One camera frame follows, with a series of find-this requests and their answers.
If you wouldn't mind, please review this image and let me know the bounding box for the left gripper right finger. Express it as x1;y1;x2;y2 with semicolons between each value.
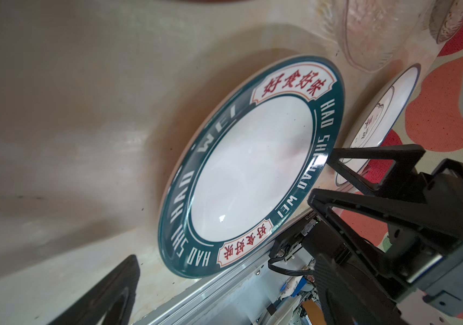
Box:
308;144;463;324

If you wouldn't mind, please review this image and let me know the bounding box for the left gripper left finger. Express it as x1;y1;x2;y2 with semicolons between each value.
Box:
51;255;140;324

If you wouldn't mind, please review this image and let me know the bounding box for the green rim plate front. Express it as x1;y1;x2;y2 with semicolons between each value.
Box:
158;56;345;278

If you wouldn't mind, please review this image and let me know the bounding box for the grey glass plate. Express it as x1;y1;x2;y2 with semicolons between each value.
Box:
429;0;463;44

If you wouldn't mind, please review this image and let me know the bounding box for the clear glass plate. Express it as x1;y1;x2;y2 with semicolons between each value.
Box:
334;0;432;73

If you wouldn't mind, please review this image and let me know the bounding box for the white black ring plate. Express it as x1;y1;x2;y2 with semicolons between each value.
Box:
334;62;422;188

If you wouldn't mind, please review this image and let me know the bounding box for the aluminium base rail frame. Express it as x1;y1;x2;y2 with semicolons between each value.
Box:
133;219;330;325

